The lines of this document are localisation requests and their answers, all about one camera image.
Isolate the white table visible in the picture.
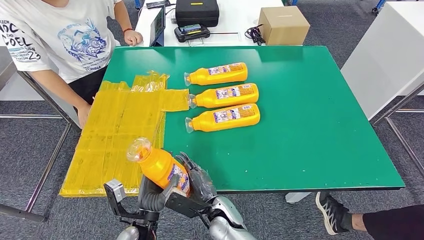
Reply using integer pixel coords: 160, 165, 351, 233
134, 0, 304, 48

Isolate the blue metal rack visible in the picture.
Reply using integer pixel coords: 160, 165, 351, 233
371, 0, 389, 16

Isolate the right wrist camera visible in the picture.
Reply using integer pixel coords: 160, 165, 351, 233
164, 189, 213, 220

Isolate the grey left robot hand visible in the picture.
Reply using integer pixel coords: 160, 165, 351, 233
137, 173, 182, 201

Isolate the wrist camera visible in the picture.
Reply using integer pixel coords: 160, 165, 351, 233
103, 178, 133, 220
164, 189, 213, 220

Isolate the cardboard box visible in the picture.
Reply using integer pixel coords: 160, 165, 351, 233
257, 5, 312, 47

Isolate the white table foot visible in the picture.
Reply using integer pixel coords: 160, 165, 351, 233
285, 192, 313, 204

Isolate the person's right hand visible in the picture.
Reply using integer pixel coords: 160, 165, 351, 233
76, 101, 93, 130

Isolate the person's left hand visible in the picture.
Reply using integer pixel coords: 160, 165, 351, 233
123, 29, 144, 47

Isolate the dark tablet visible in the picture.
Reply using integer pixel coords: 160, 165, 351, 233
149, 4, 167, 48

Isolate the black carrying case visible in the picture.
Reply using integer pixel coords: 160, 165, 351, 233
174, 0, 221, 28

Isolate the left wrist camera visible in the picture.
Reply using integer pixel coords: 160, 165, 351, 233
103, 178, 133, 220

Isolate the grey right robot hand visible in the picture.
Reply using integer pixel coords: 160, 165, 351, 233
174, 151, 218, 204

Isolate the black phone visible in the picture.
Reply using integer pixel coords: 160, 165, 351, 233
145, 0, 172, 10

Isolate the yellow plastic sheet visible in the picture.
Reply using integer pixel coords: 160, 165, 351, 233
58, 70, 192, 199

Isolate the steel table frame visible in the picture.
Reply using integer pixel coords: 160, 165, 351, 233
369, 82, 424, 180
0, 70, 82, 223

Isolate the black cable bundle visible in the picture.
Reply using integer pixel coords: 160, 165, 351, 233
244, 23, 267, 47

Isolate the black handheld controller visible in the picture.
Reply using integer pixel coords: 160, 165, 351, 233
173, 23, 212, 44

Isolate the white cabinet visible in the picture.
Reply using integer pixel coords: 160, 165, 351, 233
340, 1, 424, 121

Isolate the orange detergent bottle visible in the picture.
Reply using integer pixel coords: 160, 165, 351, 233
125, 137, 193, 197
183, 62, 249, 88
188, 82, 260, 110
184, 103, 262, 134

